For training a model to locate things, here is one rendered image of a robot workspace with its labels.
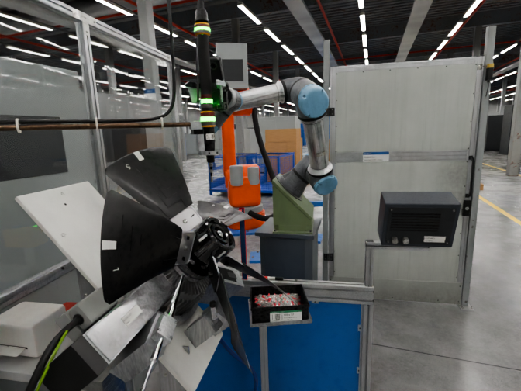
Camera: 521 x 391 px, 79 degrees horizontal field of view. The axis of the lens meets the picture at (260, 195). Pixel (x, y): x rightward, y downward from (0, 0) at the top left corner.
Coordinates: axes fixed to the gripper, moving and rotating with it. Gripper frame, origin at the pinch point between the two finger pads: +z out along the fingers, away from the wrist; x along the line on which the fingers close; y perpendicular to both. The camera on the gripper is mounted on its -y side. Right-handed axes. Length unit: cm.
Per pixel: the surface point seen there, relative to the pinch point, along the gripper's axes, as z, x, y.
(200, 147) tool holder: 0.4, 1.6, 18.5
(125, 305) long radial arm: 33, 9, 51
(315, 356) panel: -38, -31, 115
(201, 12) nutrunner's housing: -1.1, -0.8, -18.4
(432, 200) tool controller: -34, -74, 42
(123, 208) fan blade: 31.8, 7.4, 29.4
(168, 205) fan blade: 6.8, 10.2, 34.6
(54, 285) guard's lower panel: -8, 70, 72
